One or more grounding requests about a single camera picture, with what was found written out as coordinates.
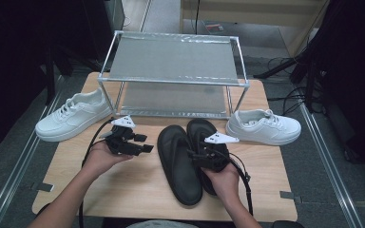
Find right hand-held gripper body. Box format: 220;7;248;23
190;131;240;174

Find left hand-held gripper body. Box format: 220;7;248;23
104;116;144;157

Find black slipper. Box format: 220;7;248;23
185;118;232;197
156;124;203;207

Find white sneaker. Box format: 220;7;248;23
225;108;302;146
34;87;113;143

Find metal shoe rack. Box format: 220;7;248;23
97;29;251;120

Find person's left hand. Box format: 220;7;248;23
81;140;135;181

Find person's right hand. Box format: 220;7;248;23
202;162;241;208

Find person's grey clothing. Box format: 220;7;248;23
126;219;191;228

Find grey tape piece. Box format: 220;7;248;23
30;181;55;193
279;190;302;203

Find black tripod stand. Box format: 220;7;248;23
253;47;317;112

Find black metal stand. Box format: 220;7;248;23
43;47;103;106

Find black chair armrest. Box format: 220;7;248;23
271;219;306;228

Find red booklet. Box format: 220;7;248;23
203;21;225;34

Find light wooden cabinet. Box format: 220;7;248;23
180;0;331;58

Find left hand-held gripper cable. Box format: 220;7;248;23
77;117;116;228

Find hand-held gripper cable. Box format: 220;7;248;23
227;152;255;217
77;117;116;228

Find right hand-held gripper cable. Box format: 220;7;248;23
227;152;255;217

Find black floor cables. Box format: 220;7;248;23
265;56;310;117

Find metal floor rail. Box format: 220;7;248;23
298;103;365;228
0;75;65;228

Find black hanging cable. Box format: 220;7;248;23
195;0;202;35

